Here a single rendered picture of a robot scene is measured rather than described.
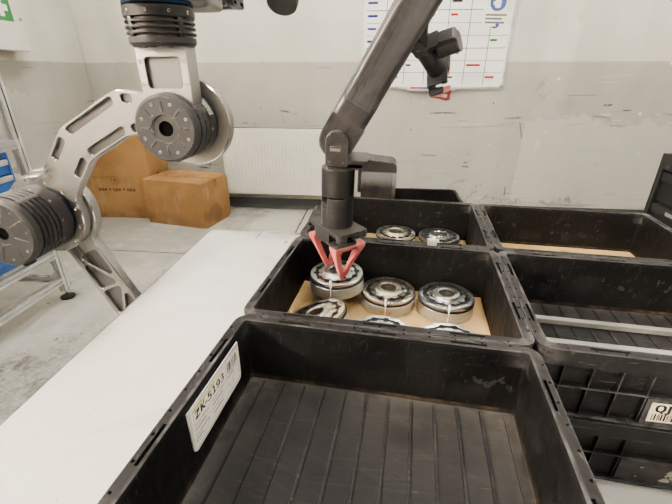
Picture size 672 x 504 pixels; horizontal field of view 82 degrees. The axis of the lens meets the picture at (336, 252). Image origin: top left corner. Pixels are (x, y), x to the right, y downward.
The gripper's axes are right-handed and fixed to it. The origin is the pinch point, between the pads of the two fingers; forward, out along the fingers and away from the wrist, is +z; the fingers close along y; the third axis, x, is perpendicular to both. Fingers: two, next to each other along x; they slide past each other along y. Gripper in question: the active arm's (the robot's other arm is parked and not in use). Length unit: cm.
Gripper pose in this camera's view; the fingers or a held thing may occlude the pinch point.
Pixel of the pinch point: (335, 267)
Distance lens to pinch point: 74.4
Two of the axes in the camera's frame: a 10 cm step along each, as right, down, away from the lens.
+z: -0.2, 9.0, 4.4
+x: -8.3, 2.3, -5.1
